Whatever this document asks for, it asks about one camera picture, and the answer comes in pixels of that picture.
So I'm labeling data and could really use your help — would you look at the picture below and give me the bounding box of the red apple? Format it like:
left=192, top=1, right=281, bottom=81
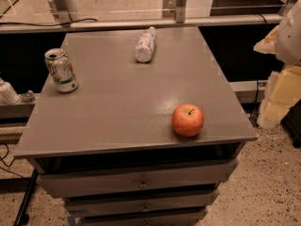
left=171, top=104, right=204, bottom=137

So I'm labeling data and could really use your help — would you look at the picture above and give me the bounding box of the black floor cable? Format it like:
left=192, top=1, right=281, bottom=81
left=0, top=142, right=27, bottom=180

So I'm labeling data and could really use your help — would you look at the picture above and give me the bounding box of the top grey drawer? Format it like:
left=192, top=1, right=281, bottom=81
left=38, top=159, right=238, bottom=198

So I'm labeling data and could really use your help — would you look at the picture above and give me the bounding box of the bottom grey drawer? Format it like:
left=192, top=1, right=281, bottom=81
left=82, top=207, right=207, bottom=226

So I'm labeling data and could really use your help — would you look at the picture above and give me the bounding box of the grey drawer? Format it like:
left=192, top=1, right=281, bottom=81
left=38, top=159, right=238, bottom=198
left=82, top=207, right=207, bottom=226
left=66, top=190, right=218, bottom=218

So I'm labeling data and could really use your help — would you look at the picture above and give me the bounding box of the grey metal post centre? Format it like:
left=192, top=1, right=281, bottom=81
left=162, top=0, right=186, bottom=24

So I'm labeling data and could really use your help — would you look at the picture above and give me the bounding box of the clear plastic water bottle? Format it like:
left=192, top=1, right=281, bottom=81
left=135, top=26, right=156, bottom=63

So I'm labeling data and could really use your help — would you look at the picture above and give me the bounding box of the black stand leg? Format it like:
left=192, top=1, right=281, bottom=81
left=13, top=169, right=39, bottom=226

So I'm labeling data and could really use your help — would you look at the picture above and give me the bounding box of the black cable on rail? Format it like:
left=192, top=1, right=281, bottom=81
left=0, top=17, right=99, bottom=27

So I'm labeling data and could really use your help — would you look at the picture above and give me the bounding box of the grey drawer cabinet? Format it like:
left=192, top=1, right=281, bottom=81
left=12, top=26, right=259, bottom=226

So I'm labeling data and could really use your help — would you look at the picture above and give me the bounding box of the grey metal bracket left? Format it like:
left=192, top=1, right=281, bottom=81
left=47, top=0, right=81, bottom=24

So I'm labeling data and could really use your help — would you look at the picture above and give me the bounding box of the small metal fitting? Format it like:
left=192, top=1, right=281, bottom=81
left=21, top=90, right=36, bottom=103

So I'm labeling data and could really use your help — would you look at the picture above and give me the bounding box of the white cylinder at left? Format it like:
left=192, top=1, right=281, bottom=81
left=0, top=78, right=20, bottom=105

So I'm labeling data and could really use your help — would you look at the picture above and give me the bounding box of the green white 7up can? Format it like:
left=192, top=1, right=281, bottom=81
left=44, top=48, right=78, bottom=93

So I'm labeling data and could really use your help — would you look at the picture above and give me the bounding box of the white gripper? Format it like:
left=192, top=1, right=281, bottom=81
left=253, top=0, right=301, bottom=128

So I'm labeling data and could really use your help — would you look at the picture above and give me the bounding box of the middle grey drawer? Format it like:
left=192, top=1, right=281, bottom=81
left=66, top=190, right=218, bottom=218

